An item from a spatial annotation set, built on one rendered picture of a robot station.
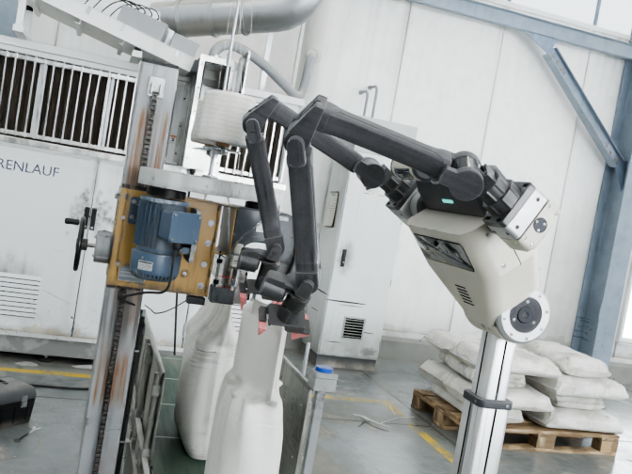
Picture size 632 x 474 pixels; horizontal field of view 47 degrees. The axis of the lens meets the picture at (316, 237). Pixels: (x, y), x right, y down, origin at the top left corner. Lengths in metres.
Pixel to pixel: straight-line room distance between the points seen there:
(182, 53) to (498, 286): 3.35
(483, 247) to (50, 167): 3.74
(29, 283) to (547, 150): 5.07
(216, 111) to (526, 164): 5.65
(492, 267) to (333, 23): 4.14
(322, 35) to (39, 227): 2.49
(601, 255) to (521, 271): 6.21
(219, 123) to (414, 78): 4.96
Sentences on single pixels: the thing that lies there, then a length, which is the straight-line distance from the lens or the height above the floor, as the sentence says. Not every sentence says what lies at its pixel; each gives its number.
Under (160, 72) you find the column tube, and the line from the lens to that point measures 2.48.
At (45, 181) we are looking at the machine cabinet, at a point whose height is 1.21.
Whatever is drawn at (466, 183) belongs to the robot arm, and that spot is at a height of 1.50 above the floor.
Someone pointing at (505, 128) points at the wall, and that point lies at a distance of 7.50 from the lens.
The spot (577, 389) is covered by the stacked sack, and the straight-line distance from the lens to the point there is 5.30.
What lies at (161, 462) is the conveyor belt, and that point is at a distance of 2.80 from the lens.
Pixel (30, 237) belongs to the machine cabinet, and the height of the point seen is 0.84.
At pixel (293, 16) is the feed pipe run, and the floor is 2.54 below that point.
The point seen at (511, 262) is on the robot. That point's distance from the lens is 1.87.
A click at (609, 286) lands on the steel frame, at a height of 1.04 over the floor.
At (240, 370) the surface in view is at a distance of 2.18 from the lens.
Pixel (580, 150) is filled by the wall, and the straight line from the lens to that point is 7.98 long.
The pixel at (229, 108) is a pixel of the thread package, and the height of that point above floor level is 1.63.
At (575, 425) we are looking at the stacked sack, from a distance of 5.37.
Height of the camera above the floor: 1.41
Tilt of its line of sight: 3 degrees down
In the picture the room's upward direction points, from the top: 10 degrees clockwise
